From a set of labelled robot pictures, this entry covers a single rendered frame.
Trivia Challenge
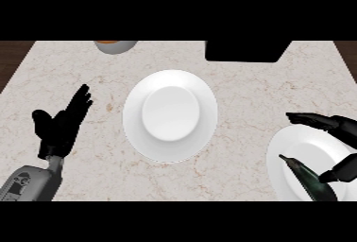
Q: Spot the dark eggplant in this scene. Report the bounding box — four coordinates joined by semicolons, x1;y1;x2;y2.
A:
277;153;339;202

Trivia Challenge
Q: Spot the grey bowl with orange contents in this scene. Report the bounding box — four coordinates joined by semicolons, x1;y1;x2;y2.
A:
92;41;140;56

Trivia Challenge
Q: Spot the large white plate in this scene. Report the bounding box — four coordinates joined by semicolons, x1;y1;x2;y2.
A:
120;69;218;164

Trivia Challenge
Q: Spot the black appliance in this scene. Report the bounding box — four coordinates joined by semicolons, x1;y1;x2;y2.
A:
203;41;293;63

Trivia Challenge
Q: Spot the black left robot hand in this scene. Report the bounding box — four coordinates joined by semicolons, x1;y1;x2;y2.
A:
30;83;94;161

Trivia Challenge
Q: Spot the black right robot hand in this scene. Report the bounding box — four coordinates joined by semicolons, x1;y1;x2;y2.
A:
284;112;357;184

